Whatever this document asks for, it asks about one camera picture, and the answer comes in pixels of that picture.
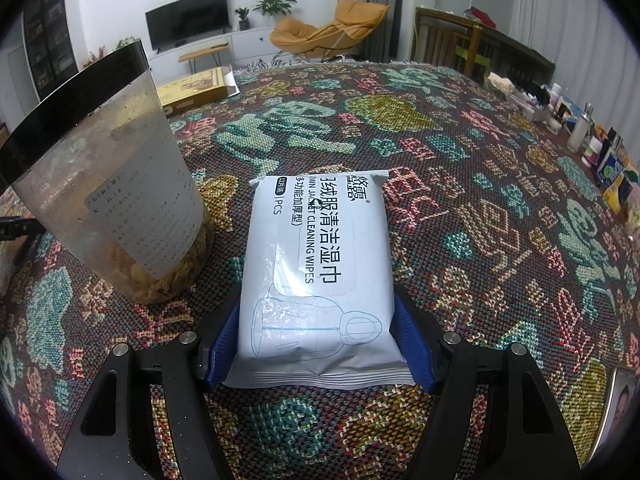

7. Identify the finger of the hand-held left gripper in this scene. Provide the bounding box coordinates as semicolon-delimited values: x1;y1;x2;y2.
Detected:
0;216;43;241

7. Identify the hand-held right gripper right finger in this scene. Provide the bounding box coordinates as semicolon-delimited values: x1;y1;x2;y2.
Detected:
390;287;583;480

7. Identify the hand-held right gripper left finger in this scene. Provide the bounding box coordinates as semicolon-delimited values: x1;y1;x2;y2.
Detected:
57;305;243;480

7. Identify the white wipes packet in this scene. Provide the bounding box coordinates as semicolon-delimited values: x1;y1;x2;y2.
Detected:
222;170;416;390

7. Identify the clear jar with black lid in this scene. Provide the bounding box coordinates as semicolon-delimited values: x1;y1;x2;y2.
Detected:
0;42;216;305

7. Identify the printed woven blanket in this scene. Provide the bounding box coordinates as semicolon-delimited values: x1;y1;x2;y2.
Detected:
0;57;640;480

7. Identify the black display cabinet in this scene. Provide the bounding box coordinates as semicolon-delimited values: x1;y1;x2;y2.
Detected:
22;0;81;101

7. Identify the yellow flat box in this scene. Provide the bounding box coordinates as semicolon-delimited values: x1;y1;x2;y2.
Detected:
156;66;241;118

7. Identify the wooden coffee table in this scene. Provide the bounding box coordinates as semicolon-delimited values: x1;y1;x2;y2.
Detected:
177;44;231;73

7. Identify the row of bottles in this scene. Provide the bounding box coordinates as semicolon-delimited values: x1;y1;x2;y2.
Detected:
487;72;640;241

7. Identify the black television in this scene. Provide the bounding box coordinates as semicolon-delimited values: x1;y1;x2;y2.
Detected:
145;0;232;53

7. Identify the yellow-green chair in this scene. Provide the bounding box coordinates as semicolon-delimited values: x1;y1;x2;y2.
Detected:
452;45;493;76

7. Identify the white television cabinet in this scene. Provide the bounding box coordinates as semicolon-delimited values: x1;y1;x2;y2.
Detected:
150;25;281;86

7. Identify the dark wooden bench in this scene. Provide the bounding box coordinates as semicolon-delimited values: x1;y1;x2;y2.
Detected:
411;6;557;88

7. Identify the orange lounge chair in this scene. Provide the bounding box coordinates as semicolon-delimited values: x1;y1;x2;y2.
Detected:
270;0;391;63

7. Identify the grey curtain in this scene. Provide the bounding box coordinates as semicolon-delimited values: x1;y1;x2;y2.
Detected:
367;0;438;63

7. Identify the red cloth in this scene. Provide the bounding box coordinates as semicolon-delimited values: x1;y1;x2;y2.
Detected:
464;6;498;28

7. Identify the large leafy potted plant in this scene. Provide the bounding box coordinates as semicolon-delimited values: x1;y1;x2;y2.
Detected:
252;0;293;18

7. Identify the white curtain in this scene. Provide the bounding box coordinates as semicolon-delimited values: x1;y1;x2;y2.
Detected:
510;0;640;126

